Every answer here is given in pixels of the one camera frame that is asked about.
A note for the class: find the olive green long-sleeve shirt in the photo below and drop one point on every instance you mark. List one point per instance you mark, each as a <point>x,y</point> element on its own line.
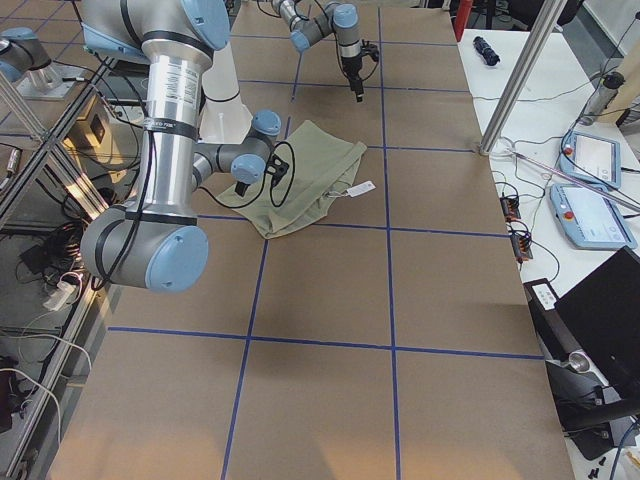
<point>325,167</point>

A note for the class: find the folded dark blue umbrella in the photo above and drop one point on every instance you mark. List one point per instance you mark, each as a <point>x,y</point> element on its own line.
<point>486,52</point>

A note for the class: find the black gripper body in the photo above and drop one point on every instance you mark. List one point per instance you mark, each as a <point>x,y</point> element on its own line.
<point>240,189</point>
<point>351,68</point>

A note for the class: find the orange circuit board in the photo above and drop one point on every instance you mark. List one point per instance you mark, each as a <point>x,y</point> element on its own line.
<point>510,208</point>
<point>521,244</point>

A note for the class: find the orange circuit board near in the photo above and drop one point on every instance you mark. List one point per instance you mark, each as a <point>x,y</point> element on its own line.
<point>521,244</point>

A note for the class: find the aluminium truss frame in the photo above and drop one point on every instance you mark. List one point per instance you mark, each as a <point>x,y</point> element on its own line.
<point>66,155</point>

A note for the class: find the blue teach pendant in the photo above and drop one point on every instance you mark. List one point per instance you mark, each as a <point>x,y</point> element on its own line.
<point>591,159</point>
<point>589,220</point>

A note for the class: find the black monitor and stand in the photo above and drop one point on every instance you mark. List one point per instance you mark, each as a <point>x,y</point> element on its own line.
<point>591,335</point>

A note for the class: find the grey water bottle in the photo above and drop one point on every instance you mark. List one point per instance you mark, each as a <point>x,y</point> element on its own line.
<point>606,91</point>

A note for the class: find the blue teach pendant far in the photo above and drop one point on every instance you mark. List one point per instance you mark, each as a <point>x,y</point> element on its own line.
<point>591,159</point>

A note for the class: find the aluminium frame post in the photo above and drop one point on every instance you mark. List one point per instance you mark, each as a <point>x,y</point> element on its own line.
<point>536,41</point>

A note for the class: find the white paper price tag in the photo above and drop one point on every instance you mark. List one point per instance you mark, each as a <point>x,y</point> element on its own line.
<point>352,191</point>

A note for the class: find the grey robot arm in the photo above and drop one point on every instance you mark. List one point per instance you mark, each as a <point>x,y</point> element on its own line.
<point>338,19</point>
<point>152,240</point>

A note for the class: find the orange circuit board far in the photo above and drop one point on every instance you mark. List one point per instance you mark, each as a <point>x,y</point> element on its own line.
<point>510,208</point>

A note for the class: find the blue teach pendant near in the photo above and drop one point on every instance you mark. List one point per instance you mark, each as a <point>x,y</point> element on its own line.
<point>589,220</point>

